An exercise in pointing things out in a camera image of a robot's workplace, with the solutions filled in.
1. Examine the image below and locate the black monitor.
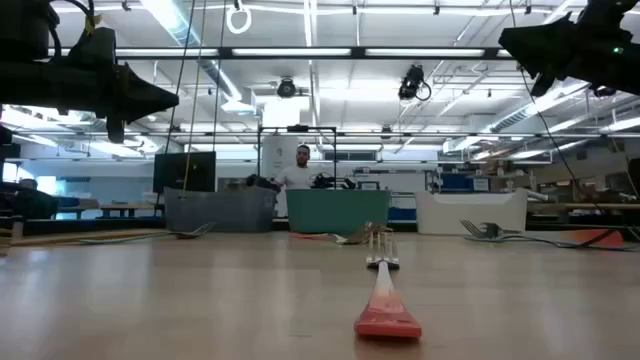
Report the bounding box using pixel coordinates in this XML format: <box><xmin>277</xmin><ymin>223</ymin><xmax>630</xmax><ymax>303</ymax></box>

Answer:
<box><xmin>152</xmin><ymin>150</ymin><xmax>218</xmax><ymax>195</ymax></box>

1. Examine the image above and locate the black hanging cable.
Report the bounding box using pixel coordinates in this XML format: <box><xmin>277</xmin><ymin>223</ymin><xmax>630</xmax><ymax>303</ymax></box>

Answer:
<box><xmin>212</xmin><ymin>0</ymin><xmax>227</xmax><ymax>151</ymax></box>
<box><xmin>508</xmin><ymin>0</ymin><xmax>619</xmax><ymax>239</ymax></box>
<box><xmin>153</xmin><ymin>0</ymin><xmax>197</xmax><ymax>206</ymax></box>

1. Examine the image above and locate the blue crate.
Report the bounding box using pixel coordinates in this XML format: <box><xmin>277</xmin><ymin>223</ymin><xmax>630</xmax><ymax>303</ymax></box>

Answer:
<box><xmin>388</xmin><ymin>206</ymin><xmax>417</xmax><ymax>223</ymax></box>

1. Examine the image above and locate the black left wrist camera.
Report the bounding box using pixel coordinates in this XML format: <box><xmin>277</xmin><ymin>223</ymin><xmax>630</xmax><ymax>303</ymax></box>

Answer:
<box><xmin>68</xmin><ymin>25</ymin><xmax>118</xmax><ymax>66</ymax></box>

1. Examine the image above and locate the orange-handled silver fork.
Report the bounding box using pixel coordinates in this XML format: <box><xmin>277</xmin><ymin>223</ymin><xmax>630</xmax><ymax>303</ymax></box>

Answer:
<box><xmin>480</xmin><ymin>221</ymin><xmax>625</xmax><ymax>249</ymax></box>
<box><xmin>291</xmin><ymin>221</ymin><xmax>396</xmax><ymax>246</ymax></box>
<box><xmin>353</xmin><ymin>230</ymin><xmax>424</xmax><ymax>340</ymax></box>

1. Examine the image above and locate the blue storage box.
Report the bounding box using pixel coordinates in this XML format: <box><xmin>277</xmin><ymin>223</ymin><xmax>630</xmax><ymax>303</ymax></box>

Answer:
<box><xmin>439</xmin><ymin>172</ymin><xmax>492</xmax><ymax>194</ymax></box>

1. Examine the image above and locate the black overhead camera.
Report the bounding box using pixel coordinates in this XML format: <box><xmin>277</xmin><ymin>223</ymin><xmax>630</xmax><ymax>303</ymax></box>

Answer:
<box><xmin>397</xmin><ymin>63</ymin><xmax>433</xmax><ymax>103</ymax></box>

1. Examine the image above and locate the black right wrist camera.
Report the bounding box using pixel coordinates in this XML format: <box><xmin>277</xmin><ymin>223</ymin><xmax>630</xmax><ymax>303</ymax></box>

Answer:
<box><xmin>574</xmin><ymin>0</ymin><xmax>636</xmax><ymax>36</ymax></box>

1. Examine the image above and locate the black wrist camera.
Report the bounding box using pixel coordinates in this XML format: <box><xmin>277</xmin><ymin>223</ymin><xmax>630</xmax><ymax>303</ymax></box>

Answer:
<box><xmin>574</xmin><ymin>0</ymin><xmax>636</xmax><ymax>36</ymax></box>
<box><xmin>68</xmin><ymin>25</ymin><xmax>118</xmax><ymax>66</ymax></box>

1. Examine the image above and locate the gold fork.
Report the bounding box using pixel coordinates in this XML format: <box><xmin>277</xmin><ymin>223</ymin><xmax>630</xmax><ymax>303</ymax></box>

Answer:
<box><xmin>8</xmin><ymin>229</ymin><xmax>169</xmax><ymax>248</ymax></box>
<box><xmin>78</xmin><ymin>221</ymin><xmax>217</xmax><ymax>246</ymax></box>

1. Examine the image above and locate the black overhead frame bar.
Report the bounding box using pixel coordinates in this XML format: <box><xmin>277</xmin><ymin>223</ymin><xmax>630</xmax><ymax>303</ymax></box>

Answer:
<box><xmin>47</xmin><ymin>45</ymin><xmax>519</xmax><ymax>62</ymax></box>

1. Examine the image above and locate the white cable loop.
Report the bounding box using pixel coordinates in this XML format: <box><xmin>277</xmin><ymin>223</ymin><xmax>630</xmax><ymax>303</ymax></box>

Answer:
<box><xmin>225</xmin><ymin>2</ymin><xmax>253</xmax><ymax>36</ymax></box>

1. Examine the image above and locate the person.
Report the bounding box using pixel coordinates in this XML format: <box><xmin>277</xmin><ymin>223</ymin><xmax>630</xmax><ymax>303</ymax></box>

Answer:
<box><xmin>272</xmin><ymin>144</ymin><xmax>327</xmax><ymax>191</ymax></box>
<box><xmin>0</xmin><ymin>177</ymin><xmax>60</xmax><ymax>221</ymax></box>

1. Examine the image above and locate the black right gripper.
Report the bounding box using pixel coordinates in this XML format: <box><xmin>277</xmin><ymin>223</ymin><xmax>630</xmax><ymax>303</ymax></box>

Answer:
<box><xmin>498</xmin><ymin>13</ymin><xmax>604</xmax><ymax>98</ymax></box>

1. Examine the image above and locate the black round ceiling fixture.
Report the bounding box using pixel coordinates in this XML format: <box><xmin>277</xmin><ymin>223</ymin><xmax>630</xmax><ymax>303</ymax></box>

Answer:
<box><xmin>276</xmin><ymin>76</ymin><xmax>298</xmax><ymax>99</ymax></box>

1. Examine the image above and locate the white led light strip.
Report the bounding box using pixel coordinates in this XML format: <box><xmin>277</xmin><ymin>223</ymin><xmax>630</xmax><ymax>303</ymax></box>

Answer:
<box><xmin>231</xmin><ymin>47</ymin><xmax>353</xmax><ymax>57</ymax></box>
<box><xmin>364</xmin><ymin>47</ymin><xmax>486</xmax><ymax>57</ymax></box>
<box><xmin>114</xmin><ymin>48</ymin><xmax>220</xmax><ymax>57</ymax></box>

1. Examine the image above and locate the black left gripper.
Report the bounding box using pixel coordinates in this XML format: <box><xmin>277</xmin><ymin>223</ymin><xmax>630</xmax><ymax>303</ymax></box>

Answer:
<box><xmin>67</xmin><ymin>62</ymin><xmax>180</xmax><ymax>145</ymax></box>

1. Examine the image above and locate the white plastic bin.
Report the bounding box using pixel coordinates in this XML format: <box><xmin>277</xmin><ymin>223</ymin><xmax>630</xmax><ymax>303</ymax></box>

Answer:
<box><xmin>414</xmin><ymin>188</ymin><xmax>529</xmax><ymax>236</ymax></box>

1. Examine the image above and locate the white column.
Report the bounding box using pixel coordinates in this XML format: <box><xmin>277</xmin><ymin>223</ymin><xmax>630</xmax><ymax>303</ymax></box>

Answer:
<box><xmin>261</xmin><ymin>134</ymin><xmax>300</xmax><ymax>181</ymax></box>

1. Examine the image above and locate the grey plastic bin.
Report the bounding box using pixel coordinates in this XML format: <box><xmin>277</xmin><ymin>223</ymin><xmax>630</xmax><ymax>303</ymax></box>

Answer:
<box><xmin>163</xmin><ymin>185</ymin><xmax>279</xmax><ymax>234</ymax></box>

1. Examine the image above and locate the teal plastic bin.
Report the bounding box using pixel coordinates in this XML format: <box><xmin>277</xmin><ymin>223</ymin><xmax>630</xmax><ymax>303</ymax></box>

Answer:
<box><xmin>285</xmin><ymin>188</ymin><xmax>393</xmax><ymax>235</ymax></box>

